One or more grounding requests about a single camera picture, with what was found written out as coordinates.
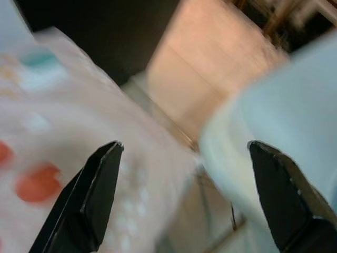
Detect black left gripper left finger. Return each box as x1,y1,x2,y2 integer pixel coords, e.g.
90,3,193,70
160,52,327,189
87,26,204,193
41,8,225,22
28,141,125,253

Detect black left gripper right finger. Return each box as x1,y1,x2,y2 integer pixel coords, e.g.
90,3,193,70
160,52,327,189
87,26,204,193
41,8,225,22
247,140,337,253

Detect white pillow with coloured hearts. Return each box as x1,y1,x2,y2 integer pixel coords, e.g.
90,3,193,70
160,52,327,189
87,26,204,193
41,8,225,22
0,25,201,253

